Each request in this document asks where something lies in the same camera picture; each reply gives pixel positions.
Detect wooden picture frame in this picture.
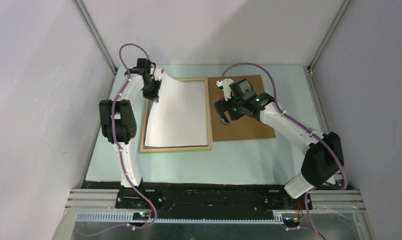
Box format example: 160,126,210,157
139,77,213,154

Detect seaside landscape photo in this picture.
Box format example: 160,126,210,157
144,73,209,148

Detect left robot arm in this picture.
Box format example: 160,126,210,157
98,58,164,188

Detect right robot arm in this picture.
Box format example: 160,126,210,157
214,78,344,209

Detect brown backing board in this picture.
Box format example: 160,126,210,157
207,77,276,142

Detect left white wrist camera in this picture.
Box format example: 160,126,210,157
152,67,164,82

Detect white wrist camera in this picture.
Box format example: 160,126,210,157
216,78,234,101
152,67,164,82

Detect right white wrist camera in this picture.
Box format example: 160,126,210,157
216,78,234,101

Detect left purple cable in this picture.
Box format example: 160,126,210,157
75,43,158,238

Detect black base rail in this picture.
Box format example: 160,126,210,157
115,182,313,221

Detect aluminium frame rails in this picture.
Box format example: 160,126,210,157
53,182,376,240

